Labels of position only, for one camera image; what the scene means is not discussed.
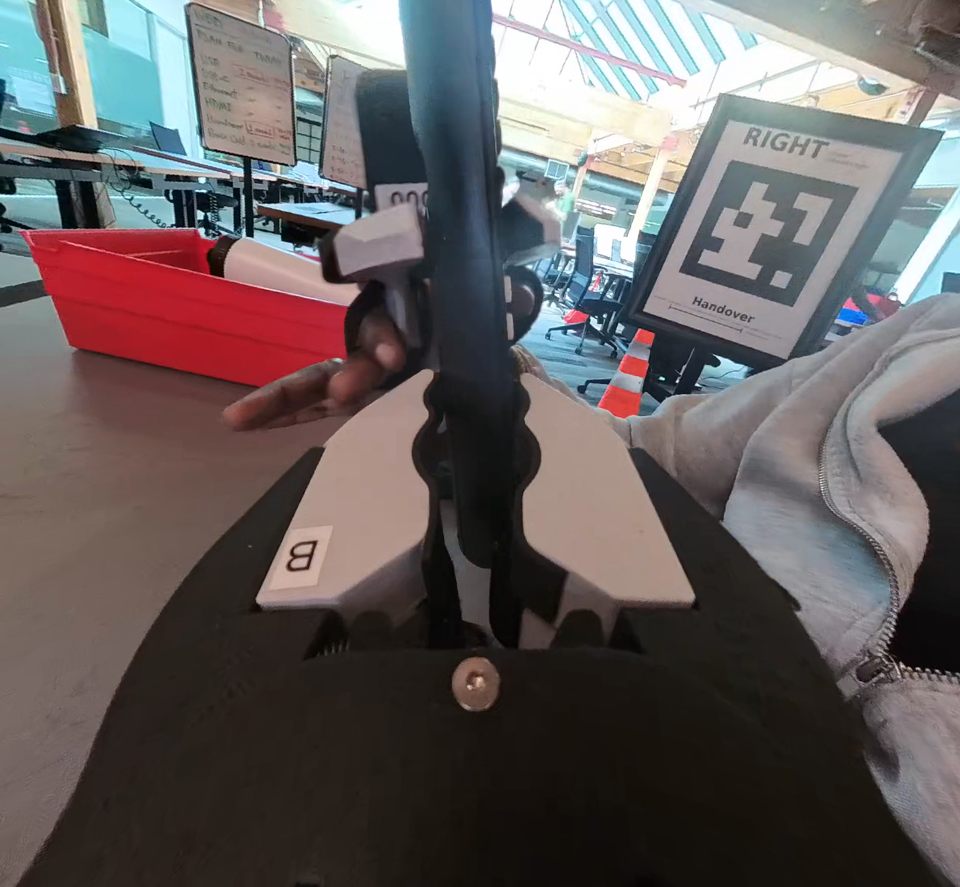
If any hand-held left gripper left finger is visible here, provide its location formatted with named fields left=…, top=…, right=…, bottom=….
left=256, top=369, right=464, bottom=650

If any framed marker sign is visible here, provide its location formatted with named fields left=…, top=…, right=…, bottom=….
left=626, top=93, right=945, bottom=408

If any grey desk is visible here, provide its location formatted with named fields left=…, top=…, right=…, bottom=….
left=0, top=302, right=357, bottom=881

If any red plastic bin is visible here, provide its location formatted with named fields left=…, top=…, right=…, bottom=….
left=18, top=228, right=359, bottom=389

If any wooden pillar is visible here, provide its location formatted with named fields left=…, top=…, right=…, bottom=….
left=22, top=0, right=100, bottom=132

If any handwritten notice board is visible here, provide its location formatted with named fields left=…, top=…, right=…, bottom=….
left=183, top=2, right=298, bottom=168
left=318, top=54, right=370, bottom=191

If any black office chair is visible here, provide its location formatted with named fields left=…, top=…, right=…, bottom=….
left=546, top=223, right=625, bottom=357

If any white bottle black cap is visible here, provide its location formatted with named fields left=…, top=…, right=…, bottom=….
left=206, top=234, right=363, bottom=308

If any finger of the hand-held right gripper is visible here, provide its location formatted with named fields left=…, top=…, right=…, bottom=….
left=321, top=201, right=430, bottom=284
left=498, top=189, right=564, bottom=269

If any person's right forearm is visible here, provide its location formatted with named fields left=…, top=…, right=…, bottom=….
left=513, top=345, right=759, bottom=522

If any orange traffic cone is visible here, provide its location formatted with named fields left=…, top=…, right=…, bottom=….
left=597, top=328, right=656, bottom=420

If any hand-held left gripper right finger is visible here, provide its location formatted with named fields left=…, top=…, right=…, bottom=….
left=491, top=373, right=698, bottom=650

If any wooden office table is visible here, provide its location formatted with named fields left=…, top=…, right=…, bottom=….
left=0, top=135, right=250, bottom=230

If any long office table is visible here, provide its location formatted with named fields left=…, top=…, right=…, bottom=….
left=256, top=200, right=363, bottom=245

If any person's right hand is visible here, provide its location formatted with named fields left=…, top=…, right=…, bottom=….
left=222, top=315, right=411, bottom=434

